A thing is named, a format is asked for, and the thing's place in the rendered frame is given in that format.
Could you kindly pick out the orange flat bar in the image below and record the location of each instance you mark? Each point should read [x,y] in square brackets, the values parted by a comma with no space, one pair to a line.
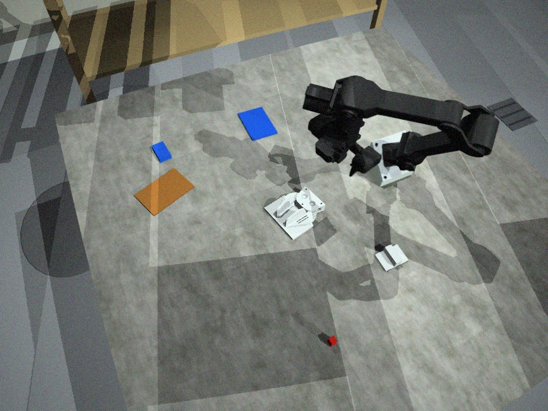
[164,191]

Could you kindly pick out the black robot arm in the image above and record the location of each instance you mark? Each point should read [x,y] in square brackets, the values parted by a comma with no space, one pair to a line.
[354,98]

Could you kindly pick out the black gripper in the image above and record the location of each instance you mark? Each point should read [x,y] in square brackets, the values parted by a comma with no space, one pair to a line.
[364,159]

